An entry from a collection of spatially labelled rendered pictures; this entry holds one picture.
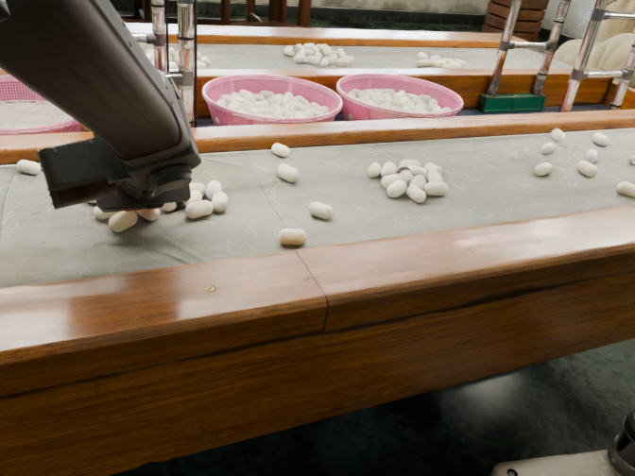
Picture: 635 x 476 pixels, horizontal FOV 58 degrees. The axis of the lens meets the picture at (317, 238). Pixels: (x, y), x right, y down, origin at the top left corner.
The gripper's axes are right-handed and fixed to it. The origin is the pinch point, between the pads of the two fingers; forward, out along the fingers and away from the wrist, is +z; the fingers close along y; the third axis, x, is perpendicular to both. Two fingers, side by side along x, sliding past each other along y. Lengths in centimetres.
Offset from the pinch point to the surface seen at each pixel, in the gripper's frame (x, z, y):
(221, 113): -17.0, 22.0, -18.7
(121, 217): 4.0, -5.6, 2.5
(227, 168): -3.8, 7.4, -14.3
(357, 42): -51, 64, -73
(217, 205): 3.3, -3.8, -9.4
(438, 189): 4.2, -5.4, -42.0
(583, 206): 10, -10, -64
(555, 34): -36, 27, -107
